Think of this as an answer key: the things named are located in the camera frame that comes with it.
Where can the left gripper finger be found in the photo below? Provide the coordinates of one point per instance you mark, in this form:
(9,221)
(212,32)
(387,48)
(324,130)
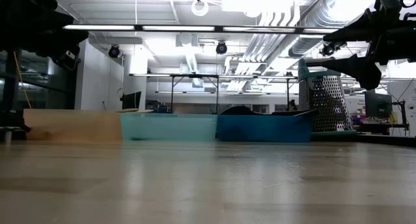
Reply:
(78,35)

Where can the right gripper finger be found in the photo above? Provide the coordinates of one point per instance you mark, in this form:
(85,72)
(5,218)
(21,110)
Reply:
(357,29)
(360,69)

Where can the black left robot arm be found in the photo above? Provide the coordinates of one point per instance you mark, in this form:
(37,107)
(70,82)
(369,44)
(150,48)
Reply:
(19,19)

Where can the black computer monitor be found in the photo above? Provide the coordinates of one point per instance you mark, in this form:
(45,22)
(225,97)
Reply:
(131,100)
(378,105)

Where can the black background desk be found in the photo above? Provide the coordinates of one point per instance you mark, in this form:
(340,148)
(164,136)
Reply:
(383,128)

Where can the person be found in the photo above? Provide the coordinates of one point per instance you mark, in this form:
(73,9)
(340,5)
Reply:
(292,105)

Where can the orange plastic bin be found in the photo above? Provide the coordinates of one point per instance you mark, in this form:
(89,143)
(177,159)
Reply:
(71,126)

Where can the blue plastic bin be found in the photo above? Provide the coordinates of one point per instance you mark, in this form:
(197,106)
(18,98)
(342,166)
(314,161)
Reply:
(263,130)

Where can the mint green plastic bin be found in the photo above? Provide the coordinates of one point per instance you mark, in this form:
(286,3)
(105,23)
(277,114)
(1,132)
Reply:
(169,128)

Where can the black overhead light beam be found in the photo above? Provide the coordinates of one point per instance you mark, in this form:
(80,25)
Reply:
(218,29)

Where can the black ceiling camera cluster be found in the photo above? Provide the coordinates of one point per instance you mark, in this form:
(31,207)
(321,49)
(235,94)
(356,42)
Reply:
(330,49)

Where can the silver ventilation duct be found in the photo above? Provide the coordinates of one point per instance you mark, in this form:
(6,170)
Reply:
(304,47)

